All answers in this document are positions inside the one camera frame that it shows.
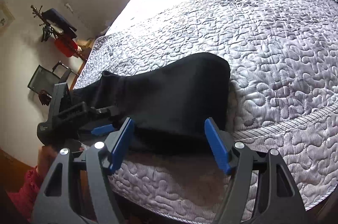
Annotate black mesh chair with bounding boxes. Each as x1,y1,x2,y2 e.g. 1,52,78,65
27,61,79,106

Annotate cardboard box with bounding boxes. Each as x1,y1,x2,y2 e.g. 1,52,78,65
76,38,95,51

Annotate black hanging jacket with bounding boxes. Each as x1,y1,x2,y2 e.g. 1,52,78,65
42,8,77,39

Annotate red hanging garment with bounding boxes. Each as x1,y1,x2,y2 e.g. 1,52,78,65
54,37,78,57

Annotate grey quilted mattress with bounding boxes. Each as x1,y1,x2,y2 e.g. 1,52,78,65
73,0,337,223

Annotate black pants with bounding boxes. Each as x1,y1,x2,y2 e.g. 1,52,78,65
71,53,230,156

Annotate person left hand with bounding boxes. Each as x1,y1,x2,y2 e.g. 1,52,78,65
35,145,86,179

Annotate red sleeve left forearm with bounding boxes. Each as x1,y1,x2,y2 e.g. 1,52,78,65
7,167,44,222

